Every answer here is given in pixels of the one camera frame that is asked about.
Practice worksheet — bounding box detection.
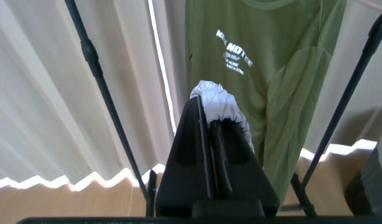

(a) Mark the beige curtain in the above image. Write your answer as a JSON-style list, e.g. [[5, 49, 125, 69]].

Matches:
[[0, 0, 382, 187]]

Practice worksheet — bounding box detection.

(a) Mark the black clothes rack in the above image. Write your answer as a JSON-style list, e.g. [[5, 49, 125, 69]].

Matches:
[[63, 0, 382, 218]]

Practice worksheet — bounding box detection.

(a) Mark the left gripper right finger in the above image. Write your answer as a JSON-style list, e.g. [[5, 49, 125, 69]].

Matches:
[[209, 119, 281, 217]]

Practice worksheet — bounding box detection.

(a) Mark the pink clothes hanger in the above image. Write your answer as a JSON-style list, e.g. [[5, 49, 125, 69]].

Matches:
[[355, 0, 382, 16]]

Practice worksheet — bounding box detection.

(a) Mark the pale grey garment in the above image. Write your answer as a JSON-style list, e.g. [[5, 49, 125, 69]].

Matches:
[[190, 80, 255, 153]]

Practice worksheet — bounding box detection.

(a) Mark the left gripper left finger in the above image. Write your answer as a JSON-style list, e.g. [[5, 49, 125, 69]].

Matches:
[[154, 95, 214, 217]]

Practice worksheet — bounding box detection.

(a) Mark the green printed shirt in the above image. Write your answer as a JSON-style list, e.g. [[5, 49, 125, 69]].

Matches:
[[184, 0, 347, 205]]

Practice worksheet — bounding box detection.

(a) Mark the white laundry basket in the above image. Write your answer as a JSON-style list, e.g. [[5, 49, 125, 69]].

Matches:
[[345, 121, 382, 216]]

